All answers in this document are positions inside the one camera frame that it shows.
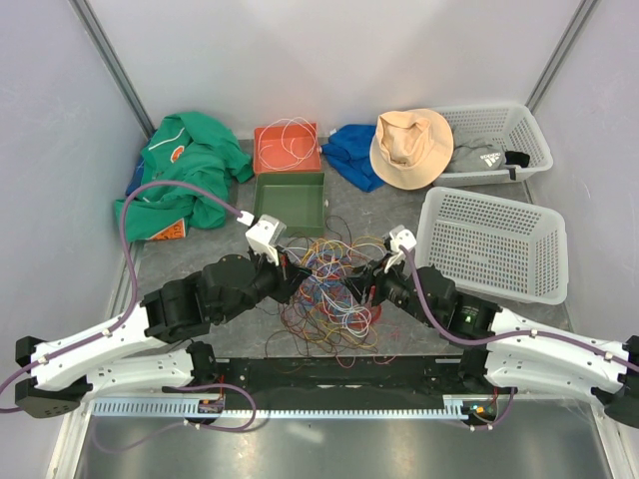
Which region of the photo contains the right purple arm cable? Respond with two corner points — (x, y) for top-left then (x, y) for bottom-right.
(398, 246), (639, 373)

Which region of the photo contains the light blue cable duct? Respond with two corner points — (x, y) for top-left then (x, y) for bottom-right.
(92, 397), (476, 420)

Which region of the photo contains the near white plastic basket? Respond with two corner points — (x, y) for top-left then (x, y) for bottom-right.
(414, 187), (569, 305)

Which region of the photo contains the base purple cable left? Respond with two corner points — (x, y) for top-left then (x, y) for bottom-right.
(91, 381), (259, 454)

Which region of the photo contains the green plastic tray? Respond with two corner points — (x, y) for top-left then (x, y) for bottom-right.
(253, 172), (326, 238)

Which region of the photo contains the grey adidas garment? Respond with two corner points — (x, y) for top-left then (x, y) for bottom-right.
(445, 130), (530, 174)

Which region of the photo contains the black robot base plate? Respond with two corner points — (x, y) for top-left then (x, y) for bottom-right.
(188, 355), (494, 409)

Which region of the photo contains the colourful wire bundle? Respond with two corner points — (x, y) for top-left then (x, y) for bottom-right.
(264, 214), (400, 370)

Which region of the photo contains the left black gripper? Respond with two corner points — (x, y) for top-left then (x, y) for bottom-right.
(217, 244), (313, 325)

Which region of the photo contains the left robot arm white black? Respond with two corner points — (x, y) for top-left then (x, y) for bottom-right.
(14, 252), (312, 418)

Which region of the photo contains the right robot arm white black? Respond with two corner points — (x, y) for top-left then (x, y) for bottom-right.
(342, 261), (638, 428)

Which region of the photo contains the peach bucket hat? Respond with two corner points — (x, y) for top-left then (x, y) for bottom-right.
(369, 109), (454, 191)

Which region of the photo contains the right aluminium frame post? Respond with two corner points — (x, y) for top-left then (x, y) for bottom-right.
(526, 0), (600, 114)

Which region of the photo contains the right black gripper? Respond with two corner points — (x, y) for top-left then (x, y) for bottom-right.
(338, 251), (437, 327)

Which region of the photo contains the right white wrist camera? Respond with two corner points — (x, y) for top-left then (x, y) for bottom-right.
(382, 225), (416, 272)

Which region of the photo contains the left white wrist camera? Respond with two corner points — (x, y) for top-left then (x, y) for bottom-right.
(237, 211), (287, 266)

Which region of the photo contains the white wire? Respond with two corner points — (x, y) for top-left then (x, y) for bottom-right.
(258, 117), (320, 171)

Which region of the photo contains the white plastic basket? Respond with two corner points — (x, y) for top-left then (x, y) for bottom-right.
(414, 187), (569, 305)
(433, 103), (553, 188)

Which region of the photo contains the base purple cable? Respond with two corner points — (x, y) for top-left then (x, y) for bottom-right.
(461, 383), (515, 433)
(91, 381), (259, 454)

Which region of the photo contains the green jacket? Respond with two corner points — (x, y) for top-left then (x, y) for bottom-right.
(125, 112), (254, 242)

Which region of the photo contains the orange plastic tray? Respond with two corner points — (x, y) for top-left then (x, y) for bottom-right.
(253, 117), (321, 175)

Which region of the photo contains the far white plastic basket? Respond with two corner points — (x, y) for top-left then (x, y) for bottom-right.
(433, 103), (553, 188)

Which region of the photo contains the blue cloth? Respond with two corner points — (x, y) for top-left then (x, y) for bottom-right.
(321, 124), (384, 193)

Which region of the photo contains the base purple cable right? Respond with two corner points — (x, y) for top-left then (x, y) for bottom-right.
(461, 383), (515, 433)

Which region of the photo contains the aluminium frame post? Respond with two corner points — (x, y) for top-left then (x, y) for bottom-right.
(69, 0), (155, 138)
(526, 0), (600, 114)

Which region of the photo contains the left aluminium frame post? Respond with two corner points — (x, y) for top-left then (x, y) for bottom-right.
(69, 0), (155, 138)

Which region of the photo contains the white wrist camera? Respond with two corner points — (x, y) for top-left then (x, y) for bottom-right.
(382, 225), (416, 272)
(237, 211), (287, 266)

